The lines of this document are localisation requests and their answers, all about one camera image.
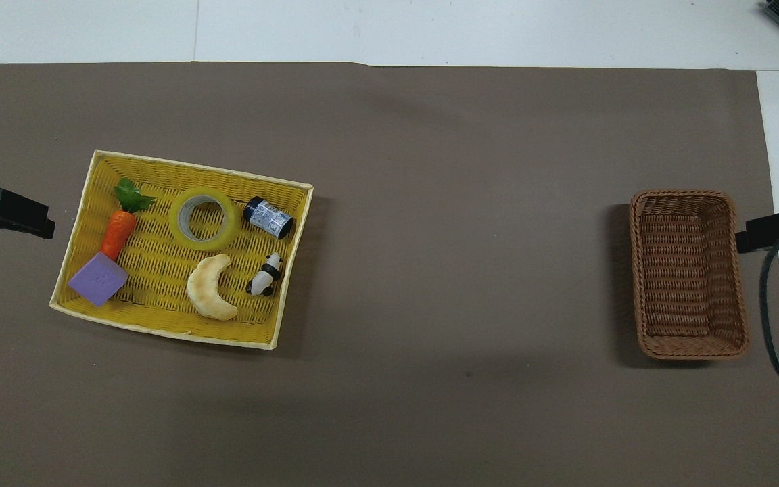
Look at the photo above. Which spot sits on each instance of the brown wicker basket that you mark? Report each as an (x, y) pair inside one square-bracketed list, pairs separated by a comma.
[(687, 338)]

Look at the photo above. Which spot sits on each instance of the yellow woven basket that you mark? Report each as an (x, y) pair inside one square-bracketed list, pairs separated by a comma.
[(159, 270)]

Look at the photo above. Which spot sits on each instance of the yellow-green tape roll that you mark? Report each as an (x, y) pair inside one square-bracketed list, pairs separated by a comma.
[(180, 226)]

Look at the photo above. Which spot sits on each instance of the purple block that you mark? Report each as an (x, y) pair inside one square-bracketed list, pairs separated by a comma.
[(97, 279)]

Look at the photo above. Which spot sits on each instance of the toy carrot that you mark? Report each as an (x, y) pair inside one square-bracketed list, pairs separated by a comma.
[(117, 233)]

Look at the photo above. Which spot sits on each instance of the crescent bread toy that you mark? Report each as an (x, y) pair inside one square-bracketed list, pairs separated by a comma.
[(207, 291)]

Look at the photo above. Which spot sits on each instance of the small dark labelled jar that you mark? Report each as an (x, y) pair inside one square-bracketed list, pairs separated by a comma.
[(268, 217)]

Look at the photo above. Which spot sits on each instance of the panda figurine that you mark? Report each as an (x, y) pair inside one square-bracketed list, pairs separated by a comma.
[(264, 279)]

